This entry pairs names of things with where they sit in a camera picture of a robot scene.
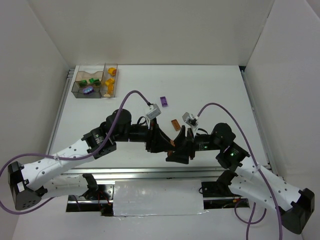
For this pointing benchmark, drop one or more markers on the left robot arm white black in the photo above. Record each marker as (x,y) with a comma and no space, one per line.
(43,179)

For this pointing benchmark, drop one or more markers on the small green lego brick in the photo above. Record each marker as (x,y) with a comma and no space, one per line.
(94,80)

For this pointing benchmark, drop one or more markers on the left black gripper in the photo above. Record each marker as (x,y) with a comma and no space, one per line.
(151,137)

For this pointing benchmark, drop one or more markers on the orange lego brick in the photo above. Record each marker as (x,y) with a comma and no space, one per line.
(112,71)

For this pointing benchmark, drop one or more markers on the purple lego plate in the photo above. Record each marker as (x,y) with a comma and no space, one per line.
(163,101)

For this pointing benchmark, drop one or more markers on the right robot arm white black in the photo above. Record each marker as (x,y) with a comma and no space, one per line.
(244,177)

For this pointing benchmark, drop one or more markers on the brown lego tile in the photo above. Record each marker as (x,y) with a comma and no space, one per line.
(175,125)

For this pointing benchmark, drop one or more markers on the green curved lego brick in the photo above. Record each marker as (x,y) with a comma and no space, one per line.
(83,83)

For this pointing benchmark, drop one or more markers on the purple round lego piece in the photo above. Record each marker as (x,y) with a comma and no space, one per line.
(88,90)

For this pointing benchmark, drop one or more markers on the white foam cover board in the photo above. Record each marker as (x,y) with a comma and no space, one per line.
(157,198)

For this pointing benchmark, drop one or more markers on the grey tinted container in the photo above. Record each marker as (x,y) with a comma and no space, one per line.
(77,92)

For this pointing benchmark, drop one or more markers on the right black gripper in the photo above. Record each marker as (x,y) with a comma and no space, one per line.
(189,142)

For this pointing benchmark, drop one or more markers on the small tan lego piece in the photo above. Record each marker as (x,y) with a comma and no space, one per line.
(108,95)

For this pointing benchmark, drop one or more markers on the yellow green lego stack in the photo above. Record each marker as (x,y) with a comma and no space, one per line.
(110,89)

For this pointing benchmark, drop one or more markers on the clear tall container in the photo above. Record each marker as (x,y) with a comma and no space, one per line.
(106,76)

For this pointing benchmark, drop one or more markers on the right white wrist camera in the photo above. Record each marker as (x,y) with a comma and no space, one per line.
(192,121)

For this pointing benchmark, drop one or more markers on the aluminium front rail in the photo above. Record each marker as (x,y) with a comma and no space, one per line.
(157,173)

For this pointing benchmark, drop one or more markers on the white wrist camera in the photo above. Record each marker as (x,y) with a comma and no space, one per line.
(152,111)
(192,121)

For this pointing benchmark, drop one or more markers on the yellow lego brick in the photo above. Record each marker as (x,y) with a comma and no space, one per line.
(110,81)

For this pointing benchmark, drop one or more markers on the brown lego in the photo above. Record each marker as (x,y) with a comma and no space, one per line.
(173,147)

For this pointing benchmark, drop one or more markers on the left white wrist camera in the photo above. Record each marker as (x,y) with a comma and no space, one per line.
(152,111)

